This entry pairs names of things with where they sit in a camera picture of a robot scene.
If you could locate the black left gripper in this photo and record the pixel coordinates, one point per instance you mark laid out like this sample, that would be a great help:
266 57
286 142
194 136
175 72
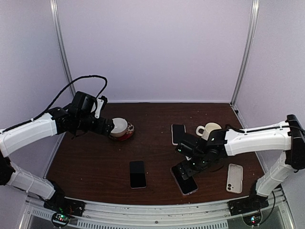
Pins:
99 129

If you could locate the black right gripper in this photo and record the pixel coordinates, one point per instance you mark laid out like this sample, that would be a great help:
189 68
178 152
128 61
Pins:
187 171

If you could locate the pink phone case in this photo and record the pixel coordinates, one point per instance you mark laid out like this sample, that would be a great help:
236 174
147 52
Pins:
178 134

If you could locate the white phone case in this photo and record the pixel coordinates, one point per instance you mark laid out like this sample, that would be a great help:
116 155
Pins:
234 182

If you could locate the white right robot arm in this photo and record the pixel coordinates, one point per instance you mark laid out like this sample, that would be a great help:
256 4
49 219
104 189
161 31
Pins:
287 136

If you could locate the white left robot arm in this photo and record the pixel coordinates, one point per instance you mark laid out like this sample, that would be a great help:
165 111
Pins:
54 122

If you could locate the white ceramic bowl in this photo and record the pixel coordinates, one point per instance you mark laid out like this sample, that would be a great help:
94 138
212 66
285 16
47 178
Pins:
120 127

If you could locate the cream ceramic mug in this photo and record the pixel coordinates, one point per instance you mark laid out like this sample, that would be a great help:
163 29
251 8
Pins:
204 131

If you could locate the right circuit board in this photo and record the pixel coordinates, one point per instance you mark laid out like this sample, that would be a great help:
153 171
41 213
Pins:
252 220

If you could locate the circuit board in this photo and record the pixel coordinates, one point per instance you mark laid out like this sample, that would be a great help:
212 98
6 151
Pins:
60 220
252 220

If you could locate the left circuit board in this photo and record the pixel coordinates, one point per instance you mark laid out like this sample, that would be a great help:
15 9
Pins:
60 220

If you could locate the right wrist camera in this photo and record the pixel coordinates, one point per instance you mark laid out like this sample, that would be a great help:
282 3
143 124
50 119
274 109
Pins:
190 146

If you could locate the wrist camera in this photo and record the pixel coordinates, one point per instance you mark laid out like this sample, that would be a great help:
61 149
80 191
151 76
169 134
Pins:
190 146
98 106

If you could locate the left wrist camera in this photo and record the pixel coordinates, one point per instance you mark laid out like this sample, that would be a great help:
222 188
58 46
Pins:
98 106

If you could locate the aluminium front rail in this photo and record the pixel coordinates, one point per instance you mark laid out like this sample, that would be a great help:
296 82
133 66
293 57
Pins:
211 215

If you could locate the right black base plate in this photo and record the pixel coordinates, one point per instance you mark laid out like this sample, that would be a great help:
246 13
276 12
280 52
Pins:
246 205

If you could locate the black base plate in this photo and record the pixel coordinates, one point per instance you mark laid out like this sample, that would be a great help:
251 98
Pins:
69 208
246 205

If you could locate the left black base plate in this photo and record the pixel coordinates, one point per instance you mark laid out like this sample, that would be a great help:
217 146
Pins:
69 208

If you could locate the left aluminium frame post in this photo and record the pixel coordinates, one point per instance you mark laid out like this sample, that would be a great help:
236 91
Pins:
58 30

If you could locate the aluminium frame post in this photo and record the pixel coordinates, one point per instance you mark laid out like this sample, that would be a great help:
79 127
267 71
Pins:
58 30
248 45

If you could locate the right aluminium frame post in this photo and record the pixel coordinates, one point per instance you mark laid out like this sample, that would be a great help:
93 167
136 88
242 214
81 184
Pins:
248 45

